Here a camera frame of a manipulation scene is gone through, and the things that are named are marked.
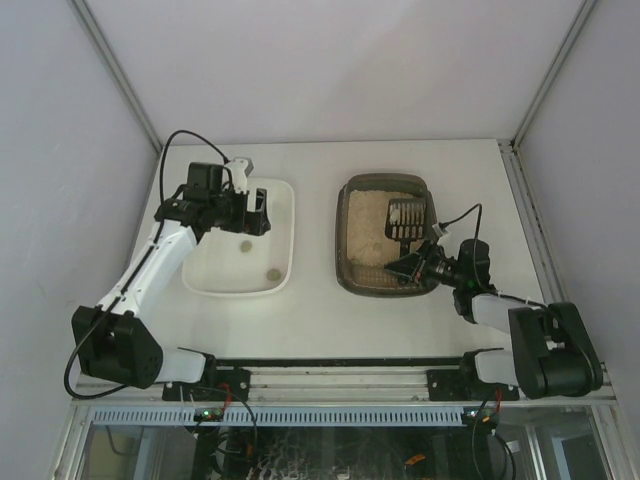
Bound black slotted litter scoop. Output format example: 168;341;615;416
385;197;427;258

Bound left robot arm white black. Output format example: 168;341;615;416
68;158;271;391

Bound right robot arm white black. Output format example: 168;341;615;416
384;239;604;399

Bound dark brown litter box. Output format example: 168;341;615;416
335;173;439;298

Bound white plastic waste bin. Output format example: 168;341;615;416
182;178;295;297

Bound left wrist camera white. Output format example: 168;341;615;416
225;157;254;194

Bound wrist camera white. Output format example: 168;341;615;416
225;157;254;194
433;222;450;239

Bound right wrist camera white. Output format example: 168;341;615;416
433;222;450;239

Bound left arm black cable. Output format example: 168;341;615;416
63;129;231;401

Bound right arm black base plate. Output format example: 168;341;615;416
426;348;520;402

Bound aluminium front mounting rail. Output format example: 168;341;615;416
76;366;617;406

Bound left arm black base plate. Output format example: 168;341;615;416
162;366;251;402

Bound grey slotted cable duct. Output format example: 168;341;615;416
91;406;465;427

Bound aluminium left corner post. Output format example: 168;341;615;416
68;0;163;155

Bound aluminium corner post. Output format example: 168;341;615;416
511;0;600;149
68;0;163;155

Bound aluminium right corner post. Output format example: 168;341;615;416
511;0;600;149

